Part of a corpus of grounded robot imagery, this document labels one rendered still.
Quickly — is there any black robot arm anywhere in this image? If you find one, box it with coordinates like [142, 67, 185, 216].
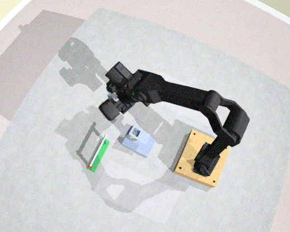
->
[105, 61, 250, 177]

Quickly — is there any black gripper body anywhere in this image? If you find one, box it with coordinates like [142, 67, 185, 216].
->
[99, 90, 135, 121]

